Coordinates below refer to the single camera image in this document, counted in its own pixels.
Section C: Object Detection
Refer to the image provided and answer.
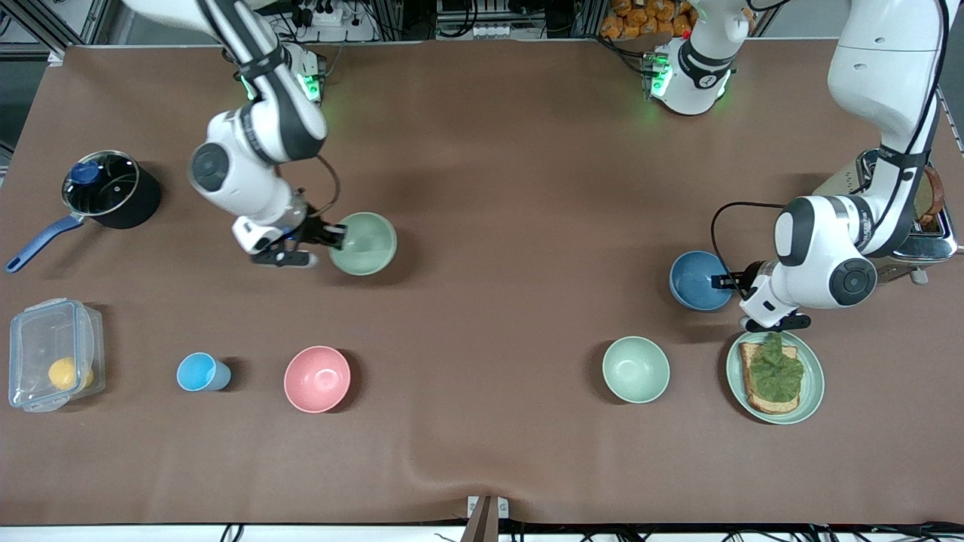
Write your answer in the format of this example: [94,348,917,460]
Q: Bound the light green plate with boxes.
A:
[726,330,825,425]

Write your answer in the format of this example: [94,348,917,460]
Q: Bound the toast bread slice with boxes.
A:
[739,343,801,415]

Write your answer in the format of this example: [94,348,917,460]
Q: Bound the blue bowl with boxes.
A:
[669,251,735,312]

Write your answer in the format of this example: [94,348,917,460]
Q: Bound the clear plastic lidded container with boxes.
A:
[8,298,106,413]

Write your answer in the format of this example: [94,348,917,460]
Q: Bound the white power strip with plugs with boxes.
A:
[290,0,345,28]

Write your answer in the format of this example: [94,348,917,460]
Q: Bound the light green bowl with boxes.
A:
[328,212,398,276]
[602,336,670,404]

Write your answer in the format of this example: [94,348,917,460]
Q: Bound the orange snack bag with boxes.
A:
[600,0,697,40]

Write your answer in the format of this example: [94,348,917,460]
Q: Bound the black pot with blue handle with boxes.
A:
[6,150,162,273]

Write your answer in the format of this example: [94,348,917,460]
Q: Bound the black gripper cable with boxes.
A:
[301,154,342,220]
[710,202,788,296]

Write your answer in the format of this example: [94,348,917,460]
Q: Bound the green lettuce leaf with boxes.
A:
[748,333,805,403]

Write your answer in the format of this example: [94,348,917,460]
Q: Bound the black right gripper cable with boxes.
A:
[301,154,342,220]

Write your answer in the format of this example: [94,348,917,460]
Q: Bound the beige chrome toaster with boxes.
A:
[813,148,959,285]

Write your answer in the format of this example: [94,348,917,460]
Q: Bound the yellow orange fruit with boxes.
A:
[48,357,95,391]

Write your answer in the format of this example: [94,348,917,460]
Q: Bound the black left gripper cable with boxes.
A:
[710,202,788,296]

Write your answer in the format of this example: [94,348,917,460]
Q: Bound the blue plastic cup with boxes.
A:
[176,352,232,392]

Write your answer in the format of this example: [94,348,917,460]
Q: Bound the brown bread slice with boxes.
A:
[914,166,945,227]

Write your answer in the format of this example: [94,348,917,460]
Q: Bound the metal table edge bracket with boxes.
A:
[466,495,510,542]

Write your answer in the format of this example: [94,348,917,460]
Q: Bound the pink bowl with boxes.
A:
[284,346,352,414]

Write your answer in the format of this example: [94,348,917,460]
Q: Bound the glass lid with blue knob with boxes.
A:
[62,151,142,218]

